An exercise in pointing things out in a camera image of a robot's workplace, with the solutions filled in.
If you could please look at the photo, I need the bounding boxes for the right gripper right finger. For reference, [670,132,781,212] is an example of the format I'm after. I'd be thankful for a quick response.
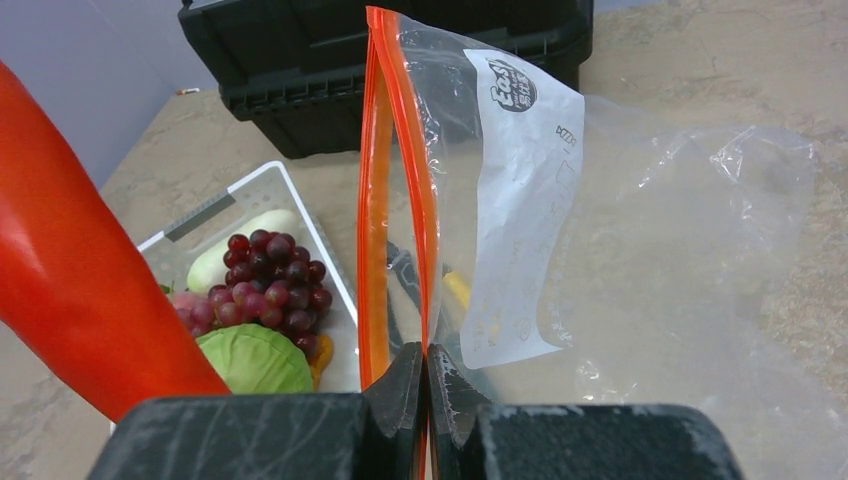
[427,345,744,479]

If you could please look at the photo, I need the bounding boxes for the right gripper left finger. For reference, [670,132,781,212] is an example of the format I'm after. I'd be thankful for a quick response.
[88,342,424,479]

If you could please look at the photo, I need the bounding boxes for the green cabbage head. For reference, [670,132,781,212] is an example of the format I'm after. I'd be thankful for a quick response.
[195,323,314,395]

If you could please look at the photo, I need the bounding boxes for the clear zip top bag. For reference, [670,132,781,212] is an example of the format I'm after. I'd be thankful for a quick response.
[357,6,847,479]

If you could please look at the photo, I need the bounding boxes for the pink peach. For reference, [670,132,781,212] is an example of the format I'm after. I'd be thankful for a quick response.
[167,291,207,318]

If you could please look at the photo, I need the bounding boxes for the orange plastic carrot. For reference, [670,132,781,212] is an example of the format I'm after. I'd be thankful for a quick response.
[1,68,228,422]

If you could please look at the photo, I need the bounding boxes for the red grape bunch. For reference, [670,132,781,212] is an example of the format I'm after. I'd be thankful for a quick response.
[178,229,334,361]

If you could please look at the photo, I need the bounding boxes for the white plastic basket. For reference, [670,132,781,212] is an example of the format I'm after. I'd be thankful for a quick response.
[138,161,360,392]

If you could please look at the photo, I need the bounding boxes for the black plastic toolbox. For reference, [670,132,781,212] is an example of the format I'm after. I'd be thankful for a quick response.
[178,0,594,159]

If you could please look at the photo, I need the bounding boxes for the yellow handled screwdriver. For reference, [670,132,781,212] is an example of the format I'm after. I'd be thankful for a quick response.
[442,270,471,310]

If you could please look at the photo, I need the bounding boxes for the black wire stripper pliers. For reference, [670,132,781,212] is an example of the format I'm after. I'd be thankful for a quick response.
[386,241,421,357]

